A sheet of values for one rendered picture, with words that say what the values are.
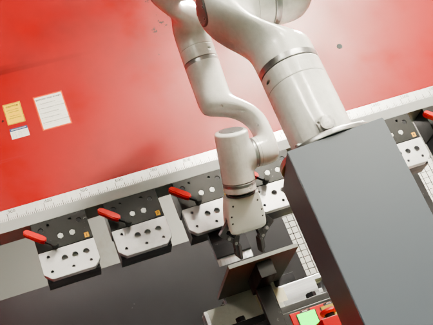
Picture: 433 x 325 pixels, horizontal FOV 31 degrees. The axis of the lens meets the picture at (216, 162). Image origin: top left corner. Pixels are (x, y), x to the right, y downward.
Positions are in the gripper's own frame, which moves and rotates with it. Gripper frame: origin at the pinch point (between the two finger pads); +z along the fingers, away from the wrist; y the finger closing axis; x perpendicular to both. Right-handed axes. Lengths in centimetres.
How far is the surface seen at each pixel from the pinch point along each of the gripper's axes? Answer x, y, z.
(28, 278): -292, 42, 103
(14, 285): -293, 51, 106
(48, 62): -58, 32, -50
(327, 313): 36.6, -2.0, 4.0
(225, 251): -13.4, 2.3, 4.8
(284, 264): 6.6, -6.1, 4.0
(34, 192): -34, 47, -19
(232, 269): 14.3, 10.3, -2.4
